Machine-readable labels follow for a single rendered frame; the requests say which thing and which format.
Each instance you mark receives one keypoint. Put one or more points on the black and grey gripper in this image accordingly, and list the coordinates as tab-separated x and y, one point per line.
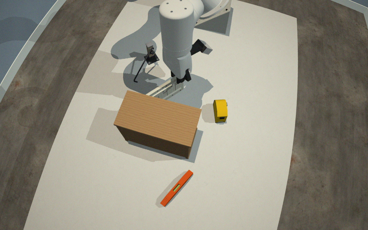
181	67

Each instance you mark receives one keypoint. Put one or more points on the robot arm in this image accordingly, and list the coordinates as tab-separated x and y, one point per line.
177	21

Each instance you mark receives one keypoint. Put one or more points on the orange spirit level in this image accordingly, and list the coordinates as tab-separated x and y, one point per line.
176	188

